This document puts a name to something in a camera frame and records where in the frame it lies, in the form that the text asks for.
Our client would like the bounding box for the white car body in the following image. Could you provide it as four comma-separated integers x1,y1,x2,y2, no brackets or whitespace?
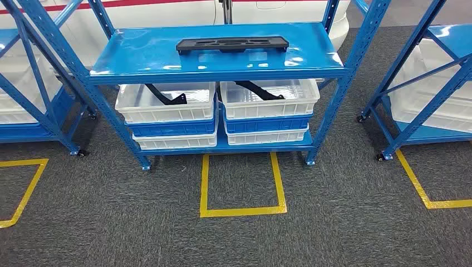
0,0,350,69

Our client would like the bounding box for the black curved bracket part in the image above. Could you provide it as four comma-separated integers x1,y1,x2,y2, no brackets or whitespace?
234,80,286,101
145,83,188,106

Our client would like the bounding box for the long black plastic part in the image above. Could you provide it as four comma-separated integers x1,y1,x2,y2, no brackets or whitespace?
176,36,290,55

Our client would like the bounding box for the blue steel shelf rack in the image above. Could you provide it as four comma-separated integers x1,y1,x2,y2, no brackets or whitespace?
0,0,99,157
11,0,392,171
356,0,472,162

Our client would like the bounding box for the black stanchion post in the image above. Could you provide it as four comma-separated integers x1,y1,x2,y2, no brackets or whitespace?
218,0,234,25

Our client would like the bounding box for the white plastic crate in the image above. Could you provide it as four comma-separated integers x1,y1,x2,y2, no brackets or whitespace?
0,55,63,125
390,37,472,101
132,125,219,150
219,78,321,121
389,90,472,134
115,82,217,124
224,123,309,146

